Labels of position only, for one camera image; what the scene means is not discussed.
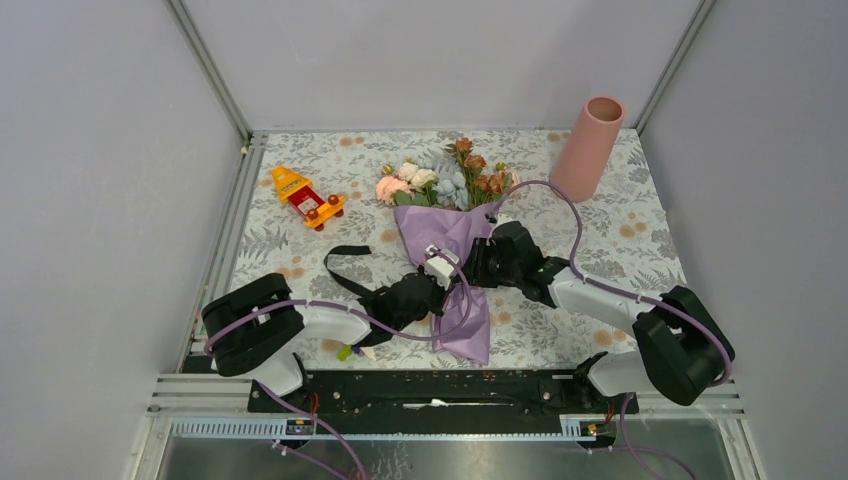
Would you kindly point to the pink cylindrical vase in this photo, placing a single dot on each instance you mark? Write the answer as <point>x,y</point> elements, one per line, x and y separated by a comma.
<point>585,155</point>

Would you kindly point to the black ribbon with gold letters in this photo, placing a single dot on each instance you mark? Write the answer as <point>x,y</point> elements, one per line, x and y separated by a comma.
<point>340,263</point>

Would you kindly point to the green purple white toy block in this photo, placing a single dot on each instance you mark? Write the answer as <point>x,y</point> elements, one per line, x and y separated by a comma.
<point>349,351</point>

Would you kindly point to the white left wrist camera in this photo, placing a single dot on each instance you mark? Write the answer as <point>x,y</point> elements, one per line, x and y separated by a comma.
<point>443,265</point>

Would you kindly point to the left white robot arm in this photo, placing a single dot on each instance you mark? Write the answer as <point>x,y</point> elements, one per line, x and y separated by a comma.
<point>252,330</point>

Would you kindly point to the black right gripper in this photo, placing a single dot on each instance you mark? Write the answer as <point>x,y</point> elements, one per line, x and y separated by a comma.
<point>475,263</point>

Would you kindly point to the purple paper flower bouquet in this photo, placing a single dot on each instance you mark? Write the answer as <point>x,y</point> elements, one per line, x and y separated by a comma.
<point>442,200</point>

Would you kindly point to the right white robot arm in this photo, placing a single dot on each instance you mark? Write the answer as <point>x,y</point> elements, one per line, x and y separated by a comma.
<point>680,353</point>

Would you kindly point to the floral patterned table mat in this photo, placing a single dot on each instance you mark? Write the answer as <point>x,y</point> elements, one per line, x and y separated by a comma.
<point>622,231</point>

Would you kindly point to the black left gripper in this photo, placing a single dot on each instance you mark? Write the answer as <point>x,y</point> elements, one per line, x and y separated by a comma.
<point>441,296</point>

